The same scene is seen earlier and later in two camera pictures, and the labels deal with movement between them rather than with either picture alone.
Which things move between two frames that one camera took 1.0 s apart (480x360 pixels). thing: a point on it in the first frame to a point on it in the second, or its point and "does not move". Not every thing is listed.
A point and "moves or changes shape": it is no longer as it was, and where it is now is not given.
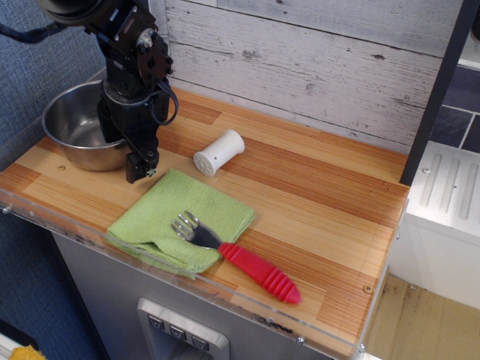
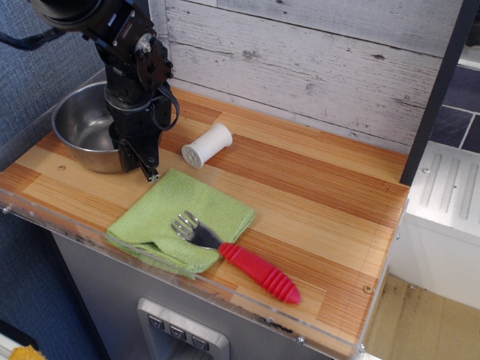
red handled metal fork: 199,235 does not move
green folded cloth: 141,228 does not move
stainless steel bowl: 71,121 moves or changes shape
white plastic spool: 207,161 to 196,153
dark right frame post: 439,88 does not move
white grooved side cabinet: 437,249 does not move
